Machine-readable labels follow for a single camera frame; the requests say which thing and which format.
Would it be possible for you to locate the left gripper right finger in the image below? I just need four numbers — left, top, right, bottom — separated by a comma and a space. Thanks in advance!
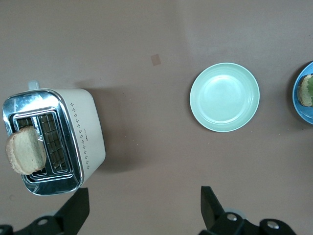
199, 186, 297, 235

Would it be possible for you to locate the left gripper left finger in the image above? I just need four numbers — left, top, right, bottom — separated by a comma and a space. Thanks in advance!
0, 187, 90, 235

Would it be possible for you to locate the toasted bread slice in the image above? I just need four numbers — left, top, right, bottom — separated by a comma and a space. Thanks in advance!
5, 125, 47, 175
297, 74, 313, 108

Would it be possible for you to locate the green lettuce leaf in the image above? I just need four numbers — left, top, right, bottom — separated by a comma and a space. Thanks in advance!
306, 74, 313, 98

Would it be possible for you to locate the light green plate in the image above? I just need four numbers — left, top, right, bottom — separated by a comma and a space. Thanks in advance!
189, 62, 260, 133

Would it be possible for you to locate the blue plate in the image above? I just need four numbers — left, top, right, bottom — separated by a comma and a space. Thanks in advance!
292, 61, 313, 125

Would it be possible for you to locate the cream and chrome toaster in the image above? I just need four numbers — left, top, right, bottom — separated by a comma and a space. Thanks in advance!
1, 80, 107, 196

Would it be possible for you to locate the small brown tape patch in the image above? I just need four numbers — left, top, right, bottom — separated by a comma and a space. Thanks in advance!
150, 53, 162, 67

